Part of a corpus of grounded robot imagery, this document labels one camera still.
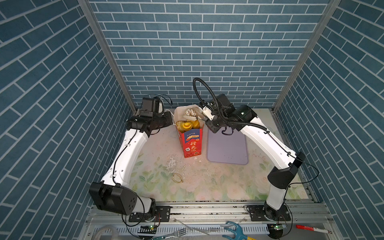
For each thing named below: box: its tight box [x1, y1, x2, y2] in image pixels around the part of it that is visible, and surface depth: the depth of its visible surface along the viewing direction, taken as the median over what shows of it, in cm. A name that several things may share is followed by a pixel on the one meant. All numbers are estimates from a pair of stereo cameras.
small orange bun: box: [180, 122, 193, 131], surface depth 85 cm
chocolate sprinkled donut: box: [184, 108, 197, 117], surface depth 84 cm
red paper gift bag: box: [173, 104, 205, 158], surface depth 86 cm
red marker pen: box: [295, 224, 333, 234], surface depth 71 cm
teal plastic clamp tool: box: [222, 221, 257, 240], surface depth 69 cm
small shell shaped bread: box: [176, 120, 185, 134], surface depth 90 cm
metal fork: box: [151, 228, 187, 240], surface depth 69 cm
